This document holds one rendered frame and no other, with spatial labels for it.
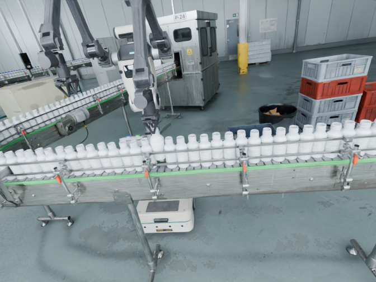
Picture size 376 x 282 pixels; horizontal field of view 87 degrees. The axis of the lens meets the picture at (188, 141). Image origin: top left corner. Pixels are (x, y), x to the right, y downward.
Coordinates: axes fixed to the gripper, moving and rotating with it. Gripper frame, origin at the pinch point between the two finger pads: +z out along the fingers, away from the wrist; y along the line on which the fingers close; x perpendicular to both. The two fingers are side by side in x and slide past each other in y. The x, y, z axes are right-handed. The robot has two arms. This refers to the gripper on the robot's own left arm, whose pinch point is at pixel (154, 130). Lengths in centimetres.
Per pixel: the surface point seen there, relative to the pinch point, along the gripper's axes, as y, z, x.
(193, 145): -3.1, 8.2, -18.3
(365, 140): -4, 12, -94
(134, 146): -3.2, 6.0, 10.8
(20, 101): 249, 27, 315
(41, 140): 72, 31, 134
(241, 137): -2.4, 6.1, -41.1
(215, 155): -3.3, 14.4, -28.6
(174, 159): -3.5, 15.2, -8.0
